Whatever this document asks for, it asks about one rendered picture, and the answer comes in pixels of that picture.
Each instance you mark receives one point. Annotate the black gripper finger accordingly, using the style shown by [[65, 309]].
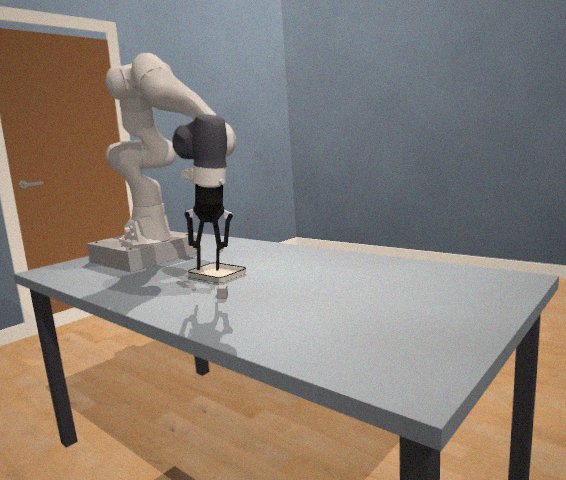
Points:
[[220, 245], [196, 244]]

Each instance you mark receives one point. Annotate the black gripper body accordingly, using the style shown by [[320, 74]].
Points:
[[208, 196]]

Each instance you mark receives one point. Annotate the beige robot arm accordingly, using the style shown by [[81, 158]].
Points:
[[208, 140]]

